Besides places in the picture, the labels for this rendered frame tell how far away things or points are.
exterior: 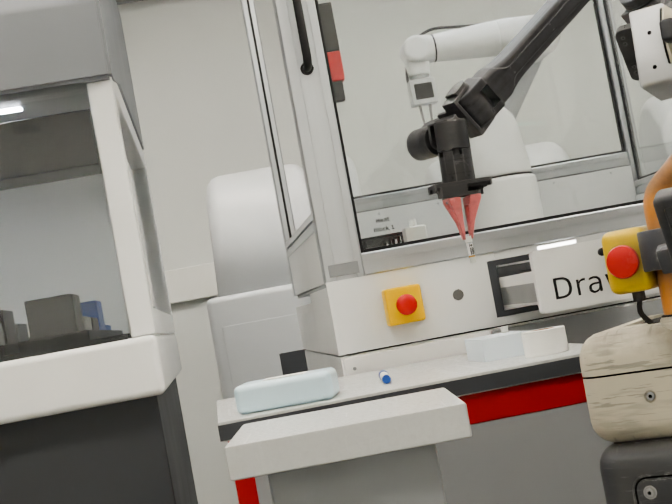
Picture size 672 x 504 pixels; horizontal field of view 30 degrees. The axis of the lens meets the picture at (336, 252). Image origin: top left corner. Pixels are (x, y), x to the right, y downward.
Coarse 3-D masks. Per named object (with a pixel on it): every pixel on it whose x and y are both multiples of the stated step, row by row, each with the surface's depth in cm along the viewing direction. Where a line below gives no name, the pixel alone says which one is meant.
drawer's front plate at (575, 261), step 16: (592, 240) 217; (544, 256) 216; (560, 256) 216; (576, 256) 216; (592, 256) 216; (544, 272) 215; (560, 272) 216; (576, 272) 216; (592, 272) 216; (544, 288) 215; (560, 288) 216; (576, 288) 216; (592, 288) 216; (608, 288) 216; (656, 288) 217; (544, 304) 215; (560, 304) 215; (576, 304) 216; (592, 304) 216
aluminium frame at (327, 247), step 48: (240, 0) 342; (288, 0) 248; (288, 48) 248; (336, 144) 247; (336, 192) 247; (288, 240) 323; (336, 240) 246; (432, 240) 248; (480, 240) 249; (528, 240) 250
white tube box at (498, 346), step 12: (492, 336) 213; (504, 336) 208; (516, 336) 208; (468, 348) 217; (480, 348) 209; (492, 348) 207; (504, 348) 208; (516, 348) 208; (468, 360) 219; (480, 360) 210; (492, 360) 207
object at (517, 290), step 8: (528, 272) 227; (504, 280) 246; (512, 280) 239; (520, 280) 233; (528, 280) 228; (504, 288) 246; (512, 288) 239; (520, 288) 233; (528, 288) 228; (504, 296) 247; (512, 296) 241; (520, 296) 234; (528, 296) 229; (504, 304) 248; (512, 304) 243; (520, 304) 236; (528, 304) 231; (536, 304) 225
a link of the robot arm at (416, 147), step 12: (456, 84) 217; (456, 96) 215; (444, 108) 217; (456, 108) 215; (432, 120) 222; (468, 120) 215; (492, 120) 218; (420, 132) 219; (468, 132) 218; (480, 132) 216; (408, 144) 221; (420, 144) 218; (420, 156) 221; (432, 156) 219
